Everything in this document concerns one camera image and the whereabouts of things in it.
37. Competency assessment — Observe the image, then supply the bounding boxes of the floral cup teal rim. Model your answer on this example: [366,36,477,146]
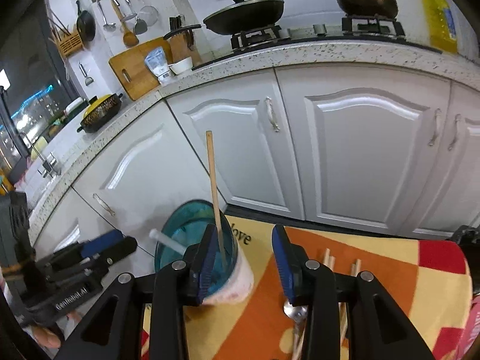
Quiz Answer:
[154,200,254,306]

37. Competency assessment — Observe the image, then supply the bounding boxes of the silver metal spoon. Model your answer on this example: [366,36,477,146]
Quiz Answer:
[283,300,308,359]

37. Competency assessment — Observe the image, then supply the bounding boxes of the left hand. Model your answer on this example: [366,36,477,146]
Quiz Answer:
[31,326,62,349]

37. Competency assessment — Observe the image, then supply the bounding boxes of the white plastic spoon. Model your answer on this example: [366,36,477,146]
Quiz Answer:
[149,228,186,255]

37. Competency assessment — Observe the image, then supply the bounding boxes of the sink faucet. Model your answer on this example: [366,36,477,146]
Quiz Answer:
[19,133,61,179]

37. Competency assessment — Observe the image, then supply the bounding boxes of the orange yellow red blanket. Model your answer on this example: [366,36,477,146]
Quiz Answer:
[140,214,475,360]

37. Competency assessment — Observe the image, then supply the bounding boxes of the yellow lid black casserole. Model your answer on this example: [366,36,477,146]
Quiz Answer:
[76,94,123,133]

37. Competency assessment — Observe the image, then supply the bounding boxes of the hanging peeler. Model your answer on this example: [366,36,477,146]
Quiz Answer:
[78,62,95,86]

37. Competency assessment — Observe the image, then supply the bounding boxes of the white small bowl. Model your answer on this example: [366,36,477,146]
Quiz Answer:
[169,57,193,76]

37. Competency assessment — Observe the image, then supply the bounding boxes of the wooden cutting board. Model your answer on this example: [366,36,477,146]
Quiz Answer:
[108,37,173,101]

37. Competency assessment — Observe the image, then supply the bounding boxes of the blue white pouch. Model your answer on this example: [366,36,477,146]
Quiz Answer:
[144,47,173,86]

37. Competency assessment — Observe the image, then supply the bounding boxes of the wooden knife block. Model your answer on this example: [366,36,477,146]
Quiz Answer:
[163,16,202,67]

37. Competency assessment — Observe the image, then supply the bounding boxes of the wooden spatula hanging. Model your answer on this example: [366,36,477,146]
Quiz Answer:
[111,0,139,48]

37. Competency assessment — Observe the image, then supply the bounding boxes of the hanging slotted turner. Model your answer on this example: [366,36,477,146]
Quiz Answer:
[116,0,148,35]

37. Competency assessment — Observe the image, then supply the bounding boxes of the hanging metal ladle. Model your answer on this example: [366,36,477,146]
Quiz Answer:
[91,0,116,33]

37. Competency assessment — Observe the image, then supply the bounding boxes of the small black hanging pan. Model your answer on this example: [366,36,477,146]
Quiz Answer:
[76,0,96,42]

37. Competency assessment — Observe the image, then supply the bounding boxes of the black wok with lid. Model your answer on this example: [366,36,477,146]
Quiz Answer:
[202,0,285,36]

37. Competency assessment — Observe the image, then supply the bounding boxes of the gas stove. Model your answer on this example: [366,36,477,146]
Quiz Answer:
[197,16,441,68]

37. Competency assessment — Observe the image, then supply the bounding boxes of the hanging mesh skimmer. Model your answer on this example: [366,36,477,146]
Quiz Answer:
[138,0,159,27]

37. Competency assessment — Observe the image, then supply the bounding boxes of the yellow oil bottle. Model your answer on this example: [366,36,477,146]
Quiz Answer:
[421,0,458,54]

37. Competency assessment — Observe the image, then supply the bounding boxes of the left cabinet door handle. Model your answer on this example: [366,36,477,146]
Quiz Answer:
[92,193,116,217]

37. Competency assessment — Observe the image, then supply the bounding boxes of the cabinet door handle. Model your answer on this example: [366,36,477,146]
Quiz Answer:
[428,108,442,146]
[264,97,281,133]
[92,193,116,217]
[448,114,462,151]

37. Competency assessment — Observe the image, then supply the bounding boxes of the wooden chopstick holder wall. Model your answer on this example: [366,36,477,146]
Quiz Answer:
[47,10,84,58]

